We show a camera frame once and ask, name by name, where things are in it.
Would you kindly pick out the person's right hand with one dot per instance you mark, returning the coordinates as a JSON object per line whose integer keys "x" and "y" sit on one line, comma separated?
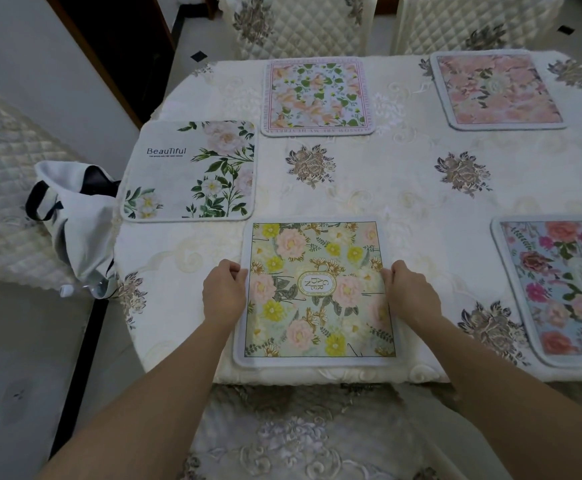
{"x": 411, "y": 294}

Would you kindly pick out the person's left hand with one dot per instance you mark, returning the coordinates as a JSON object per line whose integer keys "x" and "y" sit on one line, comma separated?
{"x": 223, "y": 294}

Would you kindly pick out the person's right thumb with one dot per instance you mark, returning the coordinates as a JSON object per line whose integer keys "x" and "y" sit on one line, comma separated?
{"x": 386, "y": 280}

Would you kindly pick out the person's left thumb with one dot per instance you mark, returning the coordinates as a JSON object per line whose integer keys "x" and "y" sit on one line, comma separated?
{"x": 242, "y": 279}

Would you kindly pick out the yellow and pink floral placemat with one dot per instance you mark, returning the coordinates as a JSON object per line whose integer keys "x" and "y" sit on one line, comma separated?
{"x": 316, "y": 290}

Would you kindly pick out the person's left forearm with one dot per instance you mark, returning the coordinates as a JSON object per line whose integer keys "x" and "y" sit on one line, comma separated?
{"x": 145, "y": 399}

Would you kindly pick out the person's right forearm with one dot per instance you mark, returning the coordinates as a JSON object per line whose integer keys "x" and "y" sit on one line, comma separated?
{"x": 511, "y": 399}

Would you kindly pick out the cream embroidered tablecloth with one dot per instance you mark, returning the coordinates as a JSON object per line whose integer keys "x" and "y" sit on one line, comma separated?
{"x": 421, "y": 194}

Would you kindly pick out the white placemat with green leaves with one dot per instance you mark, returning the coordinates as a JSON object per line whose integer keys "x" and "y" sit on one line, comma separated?
{"x": 191, "y": 169}

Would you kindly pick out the quilted cream chair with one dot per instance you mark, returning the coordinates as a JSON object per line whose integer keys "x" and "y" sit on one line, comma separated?
{"x": 5, "y": 189}
{"x": 476, "y": 19}
{"x": 311, "y": 434}
{"x": 296, "y": 22}

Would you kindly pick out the blue placemat with red roses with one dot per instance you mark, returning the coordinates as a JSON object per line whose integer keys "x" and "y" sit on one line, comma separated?
{"x": 561, "y": 289}

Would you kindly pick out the white and black tote bag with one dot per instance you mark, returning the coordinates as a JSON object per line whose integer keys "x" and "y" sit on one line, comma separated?
{"x": 75, "y": 224}

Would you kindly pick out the pink-bordered floral placemat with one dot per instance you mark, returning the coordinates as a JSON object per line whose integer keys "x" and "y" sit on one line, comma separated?
{"x": 317, "y": 96}

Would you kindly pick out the pale pink rose placemat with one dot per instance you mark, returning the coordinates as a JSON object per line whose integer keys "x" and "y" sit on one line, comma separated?
{"x": 496, "y": 89}

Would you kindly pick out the dark wooden door frame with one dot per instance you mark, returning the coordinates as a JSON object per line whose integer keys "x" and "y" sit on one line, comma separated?
{"x": 95, "y": 54}

